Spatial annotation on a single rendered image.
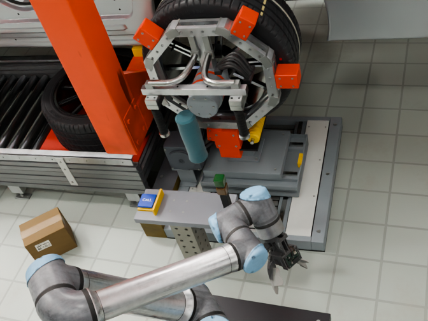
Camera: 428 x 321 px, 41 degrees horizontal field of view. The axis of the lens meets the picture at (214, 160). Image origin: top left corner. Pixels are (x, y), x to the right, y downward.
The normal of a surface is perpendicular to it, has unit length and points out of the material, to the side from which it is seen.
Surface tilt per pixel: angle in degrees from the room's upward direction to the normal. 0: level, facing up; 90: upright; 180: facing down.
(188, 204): 0
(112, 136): 90
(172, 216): 0
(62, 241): 90
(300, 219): 0
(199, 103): 90
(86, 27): 90
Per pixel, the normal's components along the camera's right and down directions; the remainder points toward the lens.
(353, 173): -0.21, -0.67
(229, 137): -0.24, 0.74
